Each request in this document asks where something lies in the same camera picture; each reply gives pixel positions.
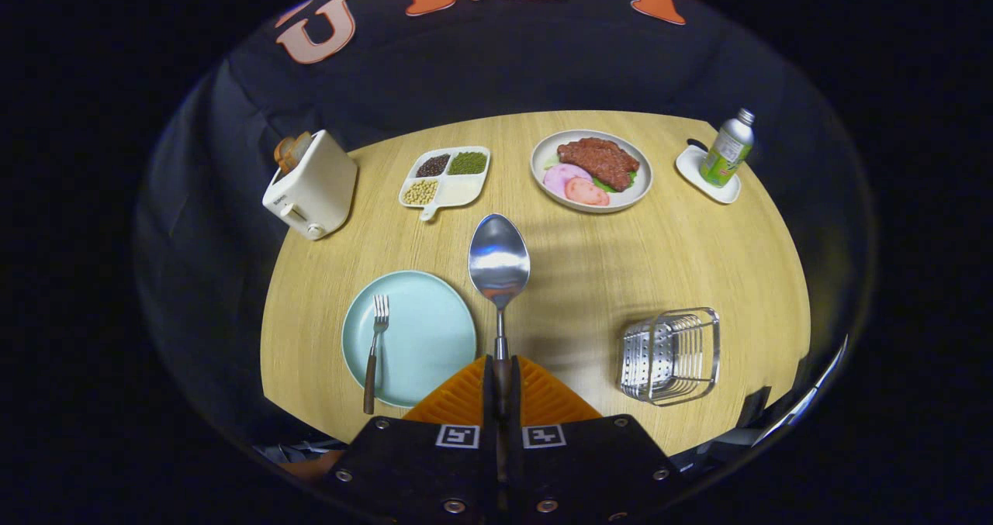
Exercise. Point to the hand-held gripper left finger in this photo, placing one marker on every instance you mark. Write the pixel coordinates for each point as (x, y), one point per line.
(411, 471)

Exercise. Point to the white plate with meat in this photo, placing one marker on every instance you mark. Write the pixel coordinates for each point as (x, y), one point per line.
(593, 172)

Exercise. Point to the green and silver bottle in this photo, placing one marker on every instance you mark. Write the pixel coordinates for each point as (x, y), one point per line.
(725, 153)

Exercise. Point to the white divided bean tray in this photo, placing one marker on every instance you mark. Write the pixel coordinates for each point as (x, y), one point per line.
(458, 191)

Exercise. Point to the brown toast slices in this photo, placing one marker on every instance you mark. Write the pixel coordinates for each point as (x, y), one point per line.
(288, 151)

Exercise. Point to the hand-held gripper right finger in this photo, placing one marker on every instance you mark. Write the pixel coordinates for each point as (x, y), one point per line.
(589, 471)

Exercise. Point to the light blue plate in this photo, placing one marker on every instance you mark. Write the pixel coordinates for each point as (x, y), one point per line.
(427, 339)

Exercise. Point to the metal cutlery basket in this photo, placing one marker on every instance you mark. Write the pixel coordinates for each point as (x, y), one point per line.
(667, 358)

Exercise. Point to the cream toaster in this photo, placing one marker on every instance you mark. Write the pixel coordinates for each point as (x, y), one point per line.
(318, 188)

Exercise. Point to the white square coaster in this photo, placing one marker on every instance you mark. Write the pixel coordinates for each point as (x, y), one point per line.
(698, 172)

